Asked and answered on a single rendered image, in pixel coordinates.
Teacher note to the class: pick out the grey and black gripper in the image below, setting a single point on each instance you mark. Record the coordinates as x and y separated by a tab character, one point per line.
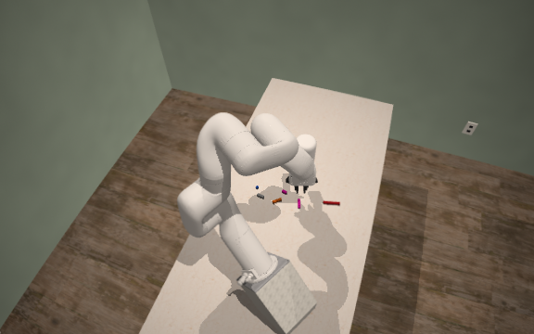
293	181

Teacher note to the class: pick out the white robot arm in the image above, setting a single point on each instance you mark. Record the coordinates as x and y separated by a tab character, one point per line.
269	145

